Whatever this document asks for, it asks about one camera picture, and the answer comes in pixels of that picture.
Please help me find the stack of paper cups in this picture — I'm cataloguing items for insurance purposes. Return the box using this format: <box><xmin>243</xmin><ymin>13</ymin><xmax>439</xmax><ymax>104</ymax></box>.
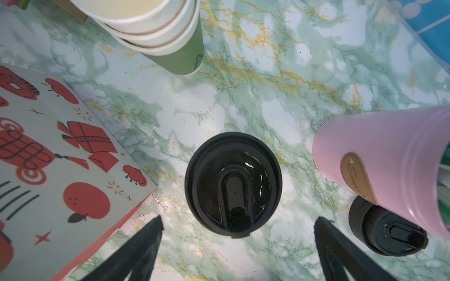
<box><xmin>73</xmin><ymin>1</ymin><xmax>205</xmax><ymax>76</ymax></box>

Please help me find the black cup lid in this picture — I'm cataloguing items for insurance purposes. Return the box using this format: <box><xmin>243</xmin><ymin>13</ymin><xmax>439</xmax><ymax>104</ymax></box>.
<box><xmin>185</xmin><ymin>132</ymin><xmax>282</xmax><ymax>239</ymax></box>

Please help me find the pink straw holder cup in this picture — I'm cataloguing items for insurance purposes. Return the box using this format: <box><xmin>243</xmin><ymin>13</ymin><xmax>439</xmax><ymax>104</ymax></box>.
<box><xmin>312</xmin><ymin>105</ymin><xmax>450</xmax><ymax>240</ymax></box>

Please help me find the black lid stack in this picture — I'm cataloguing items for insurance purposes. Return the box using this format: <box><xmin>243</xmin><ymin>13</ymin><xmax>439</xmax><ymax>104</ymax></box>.
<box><xmin>349</xmin><ymin>196</ymin><xmax>428</xmax><ymax>257</ymax></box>

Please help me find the red paper gift bag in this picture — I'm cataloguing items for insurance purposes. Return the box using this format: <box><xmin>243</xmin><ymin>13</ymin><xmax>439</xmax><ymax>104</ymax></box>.
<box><xmin>1</xmin><ymin>64</ymin><xmax>156</xmax><ymax>281</ymax></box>

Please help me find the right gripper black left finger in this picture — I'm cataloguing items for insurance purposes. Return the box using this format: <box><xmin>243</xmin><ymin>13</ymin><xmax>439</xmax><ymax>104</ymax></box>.
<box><xmin>83</xmin><ymin>216</ymin><xmax>164</xmax><ymax>281</ymax></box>

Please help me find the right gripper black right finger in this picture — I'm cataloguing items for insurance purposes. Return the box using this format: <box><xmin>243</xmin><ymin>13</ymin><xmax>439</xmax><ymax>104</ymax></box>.
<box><xmin>314</xmin><ymin>217</ymin><xmax>396</xmax><ymax>281</ymax></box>

